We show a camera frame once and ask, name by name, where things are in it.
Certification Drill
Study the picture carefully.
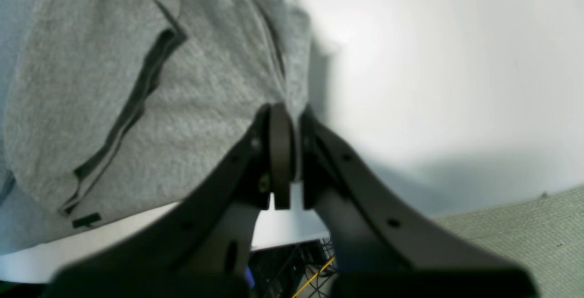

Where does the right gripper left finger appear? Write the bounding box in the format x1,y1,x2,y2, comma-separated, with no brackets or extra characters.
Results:
43,105,271,298

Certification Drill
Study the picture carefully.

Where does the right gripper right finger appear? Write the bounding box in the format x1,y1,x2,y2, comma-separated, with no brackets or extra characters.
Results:
269,103,539,298

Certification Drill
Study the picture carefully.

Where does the grey T-shirt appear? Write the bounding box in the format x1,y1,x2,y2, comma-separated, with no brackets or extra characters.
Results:
1,0,312,255

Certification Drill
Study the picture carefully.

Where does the yellow cable behind table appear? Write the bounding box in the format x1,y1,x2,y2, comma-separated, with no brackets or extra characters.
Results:
292,256,336,298

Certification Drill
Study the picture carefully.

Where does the black cable bundle on floor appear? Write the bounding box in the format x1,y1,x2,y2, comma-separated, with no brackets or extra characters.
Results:
249,239,336,298

